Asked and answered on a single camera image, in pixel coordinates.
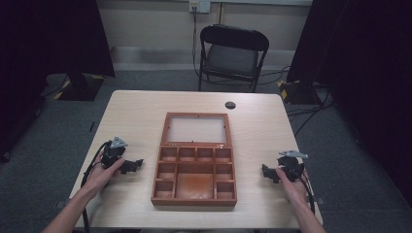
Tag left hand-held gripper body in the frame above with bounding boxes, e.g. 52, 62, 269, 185
100, 135, 129, 170

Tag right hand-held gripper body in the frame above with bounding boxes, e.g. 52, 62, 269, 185
276, 150, 310, 183

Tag brown wooden compartment box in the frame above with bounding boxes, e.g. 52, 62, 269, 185
150, 112, 238, 208

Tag person's right hand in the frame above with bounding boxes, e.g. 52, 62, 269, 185
275, 166, 311, 206

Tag person's left hand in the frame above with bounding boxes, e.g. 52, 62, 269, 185
80, 155, 126, 196

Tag black stand base striped tape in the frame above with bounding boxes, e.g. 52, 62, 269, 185
277, 79, 323, 106
40, 72, 107, 102

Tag black curtain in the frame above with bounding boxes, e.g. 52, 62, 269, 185
0, 0, 117, 164
286, 0, 412, 209

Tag black folding chair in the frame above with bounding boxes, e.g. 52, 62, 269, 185
197, 23, 271, 94

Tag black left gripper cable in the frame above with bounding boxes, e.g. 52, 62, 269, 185
80, 141, 113, 233

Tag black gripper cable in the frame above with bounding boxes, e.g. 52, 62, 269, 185
80, 141, 113, 233
298, 172, 317, 216

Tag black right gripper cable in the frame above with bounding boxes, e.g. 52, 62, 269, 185
298, 172, 317, 216

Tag black floor cables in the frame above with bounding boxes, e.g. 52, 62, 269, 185
285, 86, 336, 138

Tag black wall outlet cable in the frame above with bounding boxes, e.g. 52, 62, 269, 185
191, 6, 202, 80

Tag white wall outlet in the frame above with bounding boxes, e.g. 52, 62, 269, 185
189, 0, 212, 15

